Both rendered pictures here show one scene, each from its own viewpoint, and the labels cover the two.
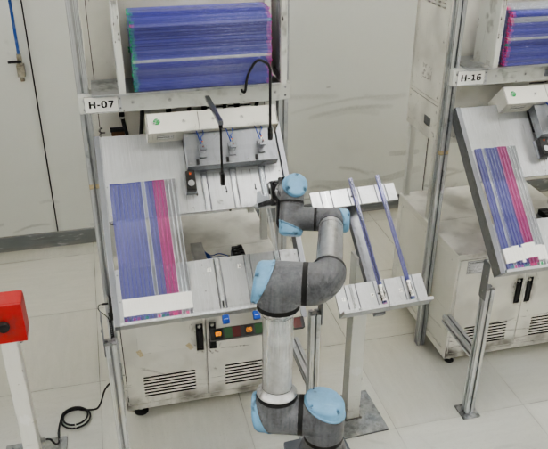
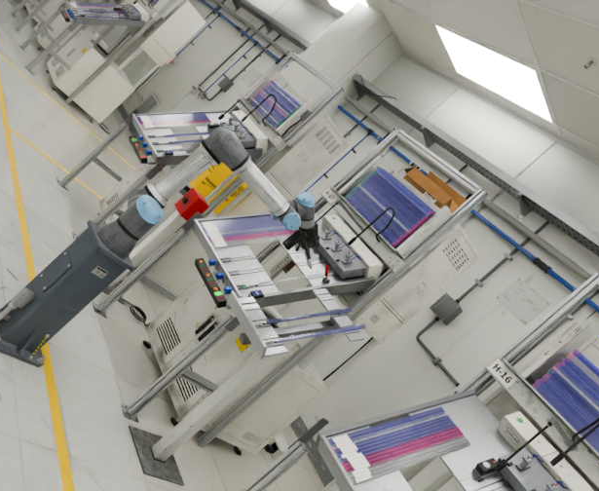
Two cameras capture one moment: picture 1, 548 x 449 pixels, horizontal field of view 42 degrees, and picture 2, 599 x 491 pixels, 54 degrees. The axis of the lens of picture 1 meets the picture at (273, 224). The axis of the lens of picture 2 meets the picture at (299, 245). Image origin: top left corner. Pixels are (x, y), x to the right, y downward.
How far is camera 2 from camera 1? 2.66 m
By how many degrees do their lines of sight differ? 62
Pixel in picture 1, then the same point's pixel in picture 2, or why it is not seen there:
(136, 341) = (193, 293)
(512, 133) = (484, 444)
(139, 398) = (154, 326)
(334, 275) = (234, 142)
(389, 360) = not seen: outside the picture
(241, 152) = (336, 254)
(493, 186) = (410, 423)
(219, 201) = (297, 256)
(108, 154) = not seen: hidden behind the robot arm
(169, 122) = (337, 222)
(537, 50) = (572, 403)
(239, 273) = (248, 267)
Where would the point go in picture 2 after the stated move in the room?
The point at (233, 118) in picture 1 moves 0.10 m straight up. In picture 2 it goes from (358, 246) to (373, 233)
